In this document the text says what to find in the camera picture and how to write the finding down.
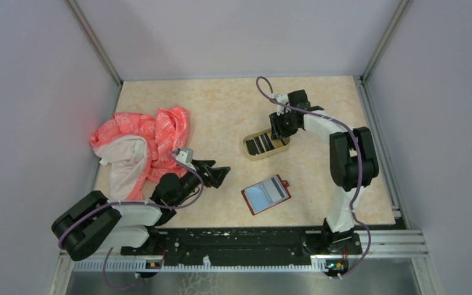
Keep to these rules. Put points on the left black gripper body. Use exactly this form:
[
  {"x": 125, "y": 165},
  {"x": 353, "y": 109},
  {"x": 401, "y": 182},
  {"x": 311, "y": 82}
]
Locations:
[{"x": 209, "y": 180}]

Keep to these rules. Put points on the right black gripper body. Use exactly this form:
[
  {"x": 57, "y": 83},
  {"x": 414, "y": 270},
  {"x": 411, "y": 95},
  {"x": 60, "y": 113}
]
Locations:
[{"x": 284, "y": 125}]

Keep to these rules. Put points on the gold credit card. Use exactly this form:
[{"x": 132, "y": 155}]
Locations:
[{"x": 280, "y": 143}]

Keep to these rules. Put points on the black credit card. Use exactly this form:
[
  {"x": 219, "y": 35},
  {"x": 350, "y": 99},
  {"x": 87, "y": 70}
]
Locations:
[
  {"x": 266, "y": 142},
  {"x": 251, "y": 147}
]

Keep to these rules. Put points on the beige oval tray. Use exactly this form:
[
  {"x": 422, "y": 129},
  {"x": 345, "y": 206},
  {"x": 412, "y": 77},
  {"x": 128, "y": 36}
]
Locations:
[{"x": 260, "y": 145}]

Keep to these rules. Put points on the red card holder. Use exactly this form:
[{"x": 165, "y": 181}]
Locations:
[{"x": 257, "y": 200}]

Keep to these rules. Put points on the white striped credit card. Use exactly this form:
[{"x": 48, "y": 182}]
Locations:
[{"x": 275, "y": 190}]

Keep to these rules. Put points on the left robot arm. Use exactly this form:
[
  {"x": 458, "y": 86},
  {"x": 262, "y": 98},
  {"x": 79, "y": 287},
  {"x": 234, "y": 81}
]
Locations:
[{"x": 95, "y": 222}]

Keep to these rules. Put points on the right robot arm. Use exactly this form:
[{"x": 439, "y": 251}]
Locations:
[{"x": 352, "y": 156}]

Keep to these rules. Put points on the pink white cloth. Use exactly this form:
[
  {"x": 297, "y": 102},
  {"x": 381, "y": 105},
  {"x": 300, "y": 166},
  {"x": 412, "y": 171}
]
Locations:
[{"x": 137, "y": 147}]

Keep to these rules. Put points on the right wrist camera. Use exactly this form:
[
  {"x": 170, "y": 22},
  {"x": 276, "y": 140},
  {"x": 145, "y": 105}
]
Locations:
[{"x": 281, "y": 100}]

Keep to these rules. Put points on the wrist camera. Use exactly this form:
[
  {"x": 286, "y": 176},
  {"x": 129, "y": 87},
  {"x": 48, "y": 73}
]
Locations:
[
  {"x": 281, "y": 100},
  {"x": 185, "y": 155}
]

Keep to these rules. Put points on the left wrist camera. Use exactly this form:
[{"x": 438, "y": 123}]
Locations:
[{"x": 185, "y": 155}]

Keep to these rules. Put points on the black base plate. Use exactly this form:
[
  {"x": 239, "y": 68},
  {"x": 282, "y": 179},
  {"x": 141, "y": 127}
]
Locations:
[{"x": 242, "y": 246}]

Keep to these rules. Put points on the aluminium frame rail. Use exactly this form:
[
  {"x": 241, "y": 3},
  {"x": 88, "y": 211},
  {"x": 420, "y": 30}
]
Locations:
[{"x": 378, "y": 244}]

